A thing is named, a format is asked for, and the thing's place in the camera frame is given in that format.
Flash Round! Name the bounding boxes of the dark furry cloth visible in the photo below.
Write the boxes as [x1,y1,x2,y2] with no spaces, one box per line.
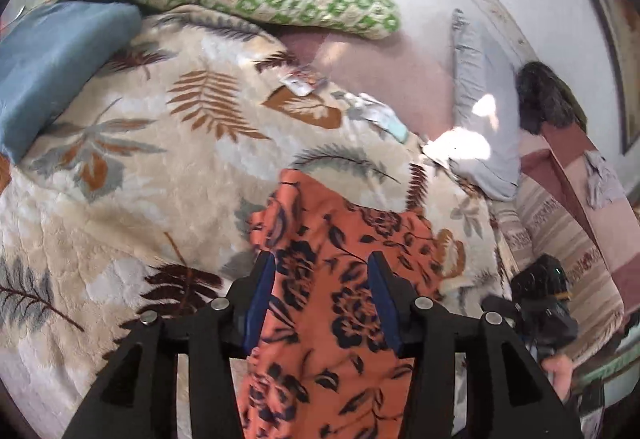
[515,61,588,136]

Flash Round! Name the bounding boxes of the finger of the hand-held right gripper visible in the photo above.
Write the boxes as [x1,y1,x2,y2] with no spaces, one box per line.
[481,295,523,326]

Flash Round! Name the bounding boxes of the folded blue cloth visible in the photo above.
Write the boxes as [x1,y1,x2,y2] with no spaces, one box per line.
[0,1,143,164]

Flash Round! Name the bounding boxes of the grey pillow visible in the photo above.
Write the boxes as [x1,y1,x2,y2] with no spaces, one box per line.
[422,9,521,202]

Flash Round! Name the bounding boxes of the small printed packet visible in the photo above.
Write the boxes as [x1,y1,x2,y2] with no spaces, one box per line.
[281,66,327,98]

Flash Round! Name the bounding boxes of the person's right hand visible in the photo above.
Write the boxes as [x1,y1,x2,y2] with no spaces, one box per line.
[541,353,577,402]

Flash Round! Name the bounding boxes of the striped beige cover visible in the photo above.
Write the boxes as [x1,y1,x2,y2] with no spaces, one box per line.
[492,179,626,367]

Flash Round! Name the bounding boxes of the orange black floral cloth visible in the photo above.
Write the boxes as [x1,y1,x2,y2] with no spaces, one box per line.
[235,169,457,439]

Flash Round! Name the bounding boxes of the pink bed sheet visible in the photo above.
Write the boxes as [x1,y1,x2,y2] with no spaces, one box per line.
[280,26,461,144]

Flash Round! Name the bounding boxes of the leaf print fleece blanket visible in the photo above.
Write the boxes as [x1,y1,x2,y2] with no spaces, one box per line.
[0,4,516,439]

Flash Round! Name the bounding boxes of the small white teal packet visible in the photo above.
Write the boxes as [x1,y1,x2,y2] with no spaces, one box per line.
[345,93,412,144]

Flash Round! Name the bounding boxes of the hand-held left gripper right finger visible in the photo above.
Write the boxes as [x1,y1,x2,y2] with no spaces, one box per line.
[366,250,583,439]

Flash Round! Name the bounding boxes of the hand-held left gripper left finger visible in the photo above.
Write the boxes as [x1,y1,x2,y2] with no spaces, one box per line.
[62,251,277,439]

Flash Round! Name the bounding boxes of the pink headboard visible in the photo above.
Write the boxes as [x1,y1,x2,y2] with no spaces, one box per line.
[517,119,640,305]

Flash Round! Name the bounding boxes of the small grey cloth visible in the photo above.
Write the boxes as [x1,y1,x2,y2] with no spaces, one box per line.
[584,150,627,210]

